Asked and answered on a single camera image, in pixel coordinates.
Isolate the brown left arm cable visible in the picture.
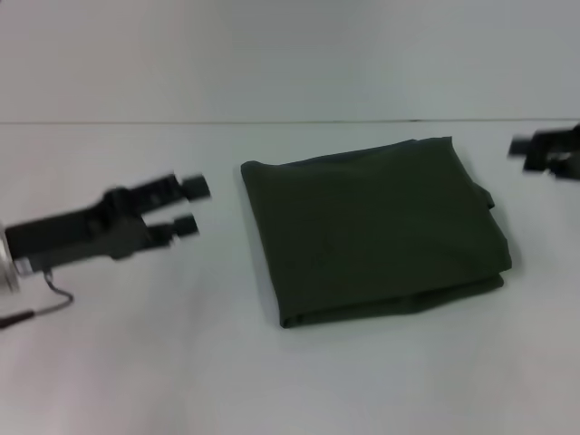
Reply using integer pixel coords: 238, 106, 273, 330
0, 269, 75, 330

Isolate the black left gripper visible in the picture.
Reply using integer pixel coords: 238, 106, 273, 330
4, 171, 213, 276

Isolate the dark green shirt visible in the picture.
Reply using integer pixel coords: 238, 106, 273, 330
239, 134, 514, 330

